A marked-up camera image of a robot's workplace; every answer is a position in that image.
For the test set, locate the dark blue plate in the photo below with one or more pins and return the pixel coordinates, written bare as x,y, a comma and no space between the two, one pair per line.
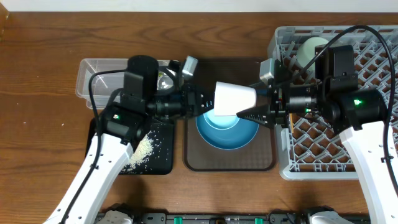
227,139

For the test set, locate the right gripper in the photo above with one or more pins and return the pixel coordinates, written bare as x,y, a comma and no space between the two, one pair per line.
278,102

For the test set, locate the pink cup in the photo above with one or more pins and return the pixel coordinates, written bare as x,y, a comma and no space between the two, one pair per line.
231,99

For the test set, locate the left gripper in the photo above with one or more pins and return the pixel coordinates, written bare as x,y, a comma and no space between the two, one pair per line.
187,104

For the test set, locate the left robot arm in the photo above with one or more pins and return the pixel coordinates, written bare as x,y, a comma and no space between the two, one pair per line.
151,93

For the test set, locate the grey dishwasher rack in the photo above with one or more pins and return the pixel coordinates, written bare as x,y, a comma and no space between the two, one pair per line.
314,152

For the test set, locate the black plastic tray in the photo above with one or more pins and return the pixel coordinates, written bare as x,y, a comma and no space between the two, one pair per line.
113,149

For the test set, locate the light blue bowl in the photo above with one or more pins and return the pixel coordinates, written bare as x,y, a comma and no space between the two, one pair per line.
220,122

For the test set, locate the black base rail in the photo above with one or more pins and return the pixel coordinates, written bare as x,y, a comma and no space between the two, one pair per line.
121,213

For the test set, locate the mint green bowl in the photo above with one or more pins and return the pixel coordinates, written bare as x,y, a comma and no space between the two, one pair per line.
307,50

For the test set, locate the brown serving tray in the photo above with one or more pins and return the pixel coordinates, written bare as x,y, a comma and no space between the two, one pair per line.
200,156

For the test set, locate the pile of white rice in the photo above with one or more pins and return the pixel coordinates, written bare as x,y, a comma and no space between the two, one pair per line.
152,156

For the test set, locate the clear plastic waste bin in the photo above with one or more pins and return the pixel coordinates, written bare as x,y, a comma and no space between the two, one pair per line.
102,85

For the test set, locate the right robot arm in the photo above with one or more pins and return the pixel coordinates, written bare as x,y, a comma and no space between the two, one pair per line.
359,116

